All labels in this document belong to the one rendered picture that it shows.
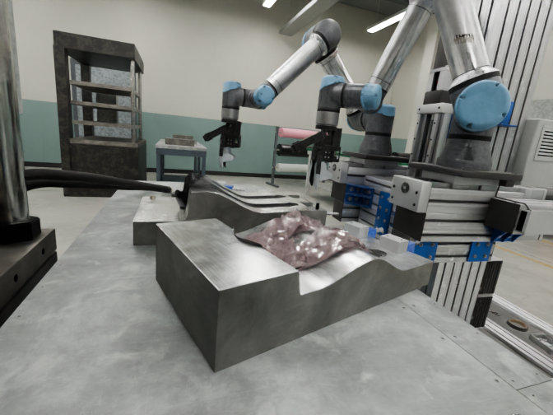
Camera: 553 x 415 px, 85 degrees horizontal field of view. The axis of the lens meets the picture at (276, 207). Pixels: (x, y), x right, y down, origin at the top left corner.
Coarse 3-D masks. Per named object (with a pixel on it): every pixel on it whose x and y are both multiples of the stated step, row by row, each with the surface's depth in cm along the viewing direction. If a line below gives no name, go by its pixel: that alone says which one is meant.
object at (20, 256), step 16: (32, 240) 71; (48, 240) 76; (0, 256) 62; (16, 256) 63; (32, 256) 67; (48, 256) 76; (0, 272) 56; (16, 272) 61; (32, 272) 68; (0, 288) 55; (16, 288) 61; (0, 304) 55
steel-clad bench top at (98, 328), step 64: (128, 192) 123; (64, 256) 62; (128, 256) 65; (64, 320) 42; (128, 320) 44; (384, 320) 50; (448, 320) 52; (0, 384) 32; (64, 384) 32; (128, 384) 33; (192, 384) 34; (256, 384) 35; (320, 384) 36; (384, 384) 37; (448, 384) 38; (512, 384) 39
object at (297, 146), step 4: (320, 132) 98; (312, 136) 98; (316, 136) 98; (320, 136) 99; (300, 140) 102; (304, 140) 99; (308, 140) 99; (312, 140) 99; (316, 140) 99; (292, 144) 101; (296, 144) 99; (300, 144) 99; (304, 144) 99; (308, 144) 99; (292, 148) 99; (296, 148) 99; (300, 148) 99
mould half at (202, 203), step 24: (192, 192) 72; (216, 192) 75; (240, 192) 102; (264, 192) 104; (288, 192) 107; (144, 216) 74; (168, 216) 75; (192, 216) 73; (216, 216) 75; (240, 216) 77; (264, 216) 79; (312, 216) 84; (144, 240) 71
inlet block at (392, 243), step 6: (390, 234) 71; (384, 240) 68; (390, 240) 67; (396, 240) 66; (402, 240) 67; (408, 240) 67; (384, 246) 68; (390, 246) 67; (396, 246) 66; (402, 246) 66; (408, 246) 68; (414, 246) 70; (396, 252) 66; (402, 252) 67
